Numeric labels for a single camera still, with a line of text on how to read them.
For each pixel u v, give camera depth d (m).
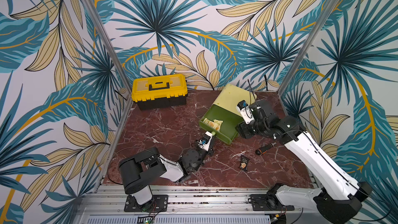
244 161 0.86
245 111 0.59
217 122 0.83
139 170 0.46
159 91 1.00
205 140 0.65
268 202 0.66
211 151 0.70
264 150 0.88
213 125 0.80
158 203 0.73
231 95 0.88
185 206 0.73
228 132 0.79
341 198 0.38
